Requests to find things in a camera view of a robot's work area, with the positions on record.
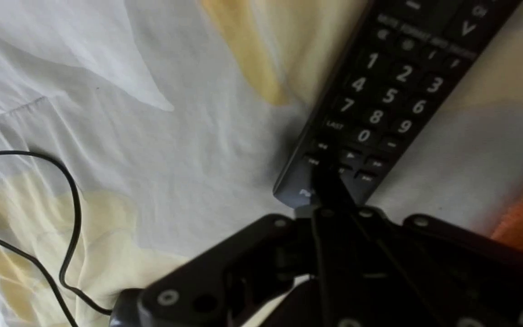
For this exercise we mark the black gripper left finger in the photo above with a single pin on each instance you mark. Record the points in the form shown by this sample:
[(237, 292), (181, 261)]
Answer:
[(255, 272)]

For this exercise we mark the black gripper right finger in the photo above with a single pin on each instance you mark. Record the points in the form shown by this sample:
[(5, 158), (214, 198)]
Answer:
[(431, 272)]

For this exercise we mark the black TV remote control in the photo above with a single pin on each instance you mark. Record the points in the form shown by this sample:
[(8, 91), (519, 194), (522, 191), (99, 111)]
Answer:
[(395, 78)]

